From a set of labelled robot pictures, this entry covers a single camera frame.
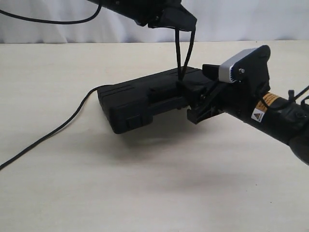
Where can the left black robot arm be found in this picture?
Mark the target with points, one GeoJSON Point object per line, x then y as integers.
{"type": "Point", "coordinates": [153, 13]}

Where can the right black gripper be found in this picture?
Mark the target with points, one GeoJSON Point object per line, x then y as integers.
{"type": "Point", "coordinates": [249, 100]}

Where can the black plastic carry case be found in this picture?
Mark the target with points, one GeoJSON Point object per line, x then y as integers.
{"type": "Point", "coordinates": [133, 104]}

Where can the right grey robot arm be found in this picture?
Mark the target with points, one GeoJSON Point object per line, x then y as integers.
{"type": "Point", "coordinates": [299, 141]}

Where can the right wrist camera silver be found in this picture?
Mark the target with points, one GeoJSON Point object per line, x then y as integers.
{"type": "Point", "coordinates": [240, 66]}

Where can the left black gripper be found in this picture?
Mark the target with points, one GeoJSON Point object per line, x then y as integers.
{"type": "Point", "coordinates": [151, 13]}

